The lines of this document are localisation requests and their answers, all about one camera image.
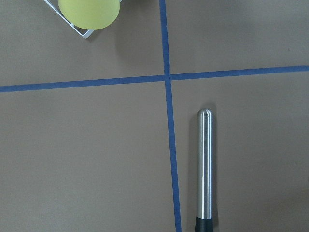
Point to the yellow cup on rack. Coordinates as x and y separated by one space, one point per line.
90 14

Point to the steel muddler black tip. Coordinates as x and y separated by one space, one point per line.
204 215

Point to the white wire cup rack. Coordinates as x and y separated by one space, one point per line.
85 33

